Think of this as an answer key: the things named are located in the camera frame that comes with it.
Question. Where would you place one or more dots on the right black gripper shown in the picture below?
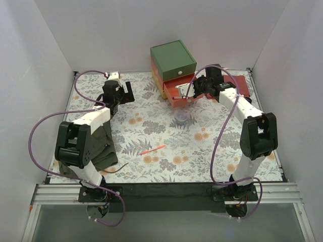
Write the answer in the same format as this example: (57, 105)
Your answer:
(196, 87)

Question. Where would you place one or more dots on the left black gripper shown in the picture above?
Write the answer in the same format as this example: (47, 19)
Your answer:
(125, 93)

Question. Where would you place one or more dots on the yellow drawer box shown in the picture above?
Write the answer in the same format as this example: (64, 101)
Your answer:
(158, 85)

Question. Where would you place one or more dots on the red drawer box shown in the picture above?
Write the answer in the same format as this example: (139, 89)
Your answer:
(169, 86)

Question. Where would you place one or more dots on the orange pen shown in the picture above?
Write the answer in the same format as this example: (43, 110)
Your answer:
(153, 149)

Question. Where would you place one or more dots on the green drawer box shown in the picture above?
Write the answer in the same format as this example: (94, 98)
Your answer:
(173, 60)

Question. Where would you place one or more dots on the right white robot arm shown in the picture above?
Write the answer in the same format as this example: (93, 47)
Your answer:
(259, 137)

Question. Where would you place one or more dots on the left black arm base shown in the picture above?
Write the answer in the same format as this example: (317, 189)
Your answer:
(98, 194)

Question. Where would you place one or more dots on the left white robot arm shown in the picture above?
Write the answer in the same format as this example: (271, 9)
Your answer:
(88, 175)

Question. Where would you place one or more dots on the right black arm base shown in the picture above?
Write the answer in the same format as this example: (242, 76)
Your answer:
(234, 193)

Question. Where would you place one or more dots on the red folded cloth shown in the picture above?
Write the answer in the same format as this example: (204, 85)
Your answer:
(242, 84)

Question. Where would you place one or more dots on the clear jar of paperclips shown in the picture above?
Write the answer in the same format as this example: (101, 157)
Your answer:
(181, 118)

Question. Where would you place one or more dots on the olive green cloth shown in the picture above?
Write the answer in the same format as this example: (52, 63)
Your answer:
(103, 146)

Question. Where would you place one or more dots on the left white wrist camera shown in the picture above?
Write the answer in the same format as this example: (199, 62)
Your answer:
(113, 76)

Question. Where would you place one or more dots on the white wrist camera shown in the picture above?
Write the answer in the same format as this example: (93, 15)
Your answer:
(113, 76)
(186, 91)

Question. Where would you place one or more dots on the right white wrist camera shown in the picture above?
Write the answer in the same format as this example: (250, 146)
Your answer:
(186, 91)

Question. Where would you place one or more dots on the aluminium front rail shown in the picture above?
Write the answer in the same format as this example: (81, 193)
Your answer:
(74, 193)

